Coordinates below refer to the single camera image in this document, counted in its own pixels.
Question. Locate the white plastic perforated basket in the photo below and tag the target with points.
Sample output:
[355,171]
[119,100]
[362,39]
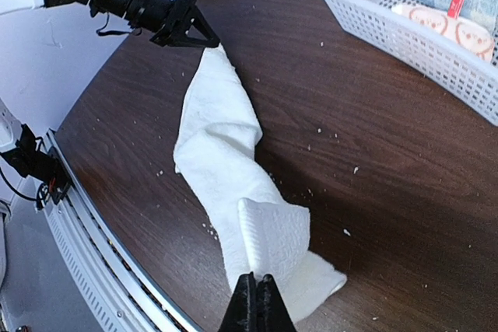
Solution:
[460,72]

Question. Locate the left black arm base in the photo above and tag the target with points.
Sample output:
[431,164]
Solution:
[25,156]

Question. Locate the white towel blue print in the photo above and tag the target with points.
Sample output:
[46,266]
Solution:
[259,231]

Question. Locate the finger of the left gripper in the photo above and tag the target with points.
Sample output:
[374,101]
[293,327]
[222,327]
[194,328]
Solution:
[200,33]

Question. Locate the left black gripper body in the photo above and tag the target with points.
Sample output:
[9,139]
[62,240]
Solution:
[168,20]

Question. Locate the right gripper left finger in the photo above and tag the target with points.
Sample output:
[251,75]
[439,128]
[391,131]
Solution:
[241,312]

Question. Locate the front aluminium rail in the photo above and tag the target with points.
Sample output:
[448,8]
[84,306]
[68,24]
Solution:
[117,290]

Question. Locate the orange bunny pattern towel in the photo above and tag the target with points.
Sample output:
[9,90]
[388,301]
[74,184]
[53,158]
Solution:
[464,32]

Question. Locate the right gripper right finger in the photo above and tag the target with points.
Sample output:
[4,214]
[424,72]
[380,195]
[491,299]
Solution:
[272,314]

